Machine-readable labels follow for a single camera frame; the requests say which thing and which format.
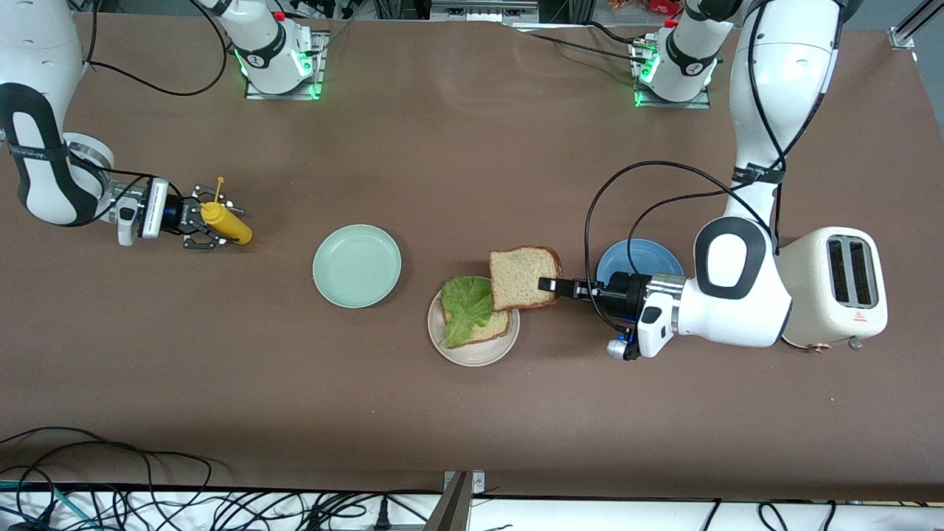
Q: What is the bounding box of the yellow mustard squeeze bottle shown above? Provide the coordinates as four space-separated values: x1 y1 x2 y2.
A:
199 176 253 246

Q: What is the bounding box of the green lettuce leaf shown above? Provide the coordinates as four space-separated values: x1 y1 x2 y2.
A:
440 276 493 349

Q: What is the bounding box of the grey metal equipment box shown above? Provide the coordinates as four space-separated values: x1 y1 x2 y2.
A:
430 0 539 21

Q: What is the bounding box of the grey metal table bracket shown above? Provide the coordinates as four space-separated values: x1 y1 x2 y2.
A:
424 470 486 531

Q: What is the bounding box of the brown bread slice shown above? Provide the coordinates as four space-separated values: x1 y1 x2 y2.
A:
442 299 511 345
489 246 564 312

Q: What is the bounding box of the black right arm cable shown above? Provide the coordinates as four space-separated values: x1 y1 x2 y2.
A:
85 0 229 97

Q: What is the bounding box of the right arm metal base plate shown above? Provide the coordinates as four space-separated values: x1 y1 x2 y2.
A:
245 29 329 100

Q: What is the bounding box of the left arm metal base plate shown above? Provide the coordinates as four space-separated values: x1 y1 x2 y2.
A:
632 37 712 110

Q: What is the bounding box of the aluminium frame profile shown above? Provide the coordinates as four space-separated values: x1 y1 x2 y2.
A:
889 0 944 51

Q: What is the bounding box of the beige plate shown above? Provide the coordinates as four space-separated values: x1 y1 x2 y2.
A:
428 276 521 367

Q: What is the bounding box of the blue plate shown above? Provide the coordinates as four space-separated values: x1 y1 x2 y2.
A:
596 238 685 290

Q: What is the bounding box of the red orange packaging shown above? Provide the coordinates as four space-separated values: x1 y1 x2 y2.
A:
608 0 683 15

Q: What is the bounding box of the cream white toaster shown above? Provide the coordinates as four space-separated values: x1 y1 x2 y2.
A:
774 226 889 353

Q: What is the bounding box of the black tabletop cable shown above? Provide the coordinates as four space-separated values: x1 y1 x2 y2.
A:
509 21 650 66

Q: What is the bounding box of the mint green plate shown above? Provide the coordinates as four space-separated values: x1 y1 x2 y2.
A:
312 224 403 309

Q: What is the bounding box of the teal floor cable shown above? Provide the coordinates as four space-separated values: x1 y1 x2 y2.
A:
0 479 100 531

